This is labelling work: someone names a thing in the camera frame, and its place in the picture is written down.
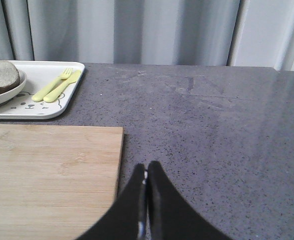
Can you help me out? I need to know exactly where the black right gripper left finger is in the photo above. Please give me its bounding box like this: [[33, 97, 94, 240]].
[[78, 163, 147, 240]]

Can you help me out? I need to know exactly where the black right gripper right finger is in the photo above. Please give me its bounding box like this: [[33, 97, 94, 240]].
[[148, 161, 230, 240]]

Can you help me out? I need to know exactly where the white round plate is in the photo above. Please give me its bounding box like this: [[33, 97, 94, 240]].
[[0, 69, 27, 104]]

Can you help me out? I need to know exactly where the bread slice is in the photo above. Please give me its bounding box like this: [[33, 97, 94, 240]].
[[0, 60, 20, 94]]

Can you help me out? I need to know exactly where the white bear tray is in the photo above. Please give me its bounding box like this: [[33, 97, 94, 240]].
[[0, 60, 85, 120]]

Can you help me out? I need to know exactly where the wooden cutting board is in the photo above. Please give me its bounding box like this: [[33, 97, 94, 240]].
[[0, 124, 124, 240]]

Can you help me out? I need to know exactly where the light green plastic fork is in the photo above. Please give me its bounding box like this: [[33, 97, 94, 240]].
[[32, 67, 73, 102]]

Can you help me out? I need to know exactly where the light green plastic knife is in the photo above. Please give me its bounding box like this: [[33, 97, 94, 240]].
[[43, 70, 82, 103]]

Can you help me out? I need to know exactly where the grey curtain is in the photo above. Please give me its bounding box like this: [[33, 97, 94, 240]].
[[0, 0, 294, 71]]

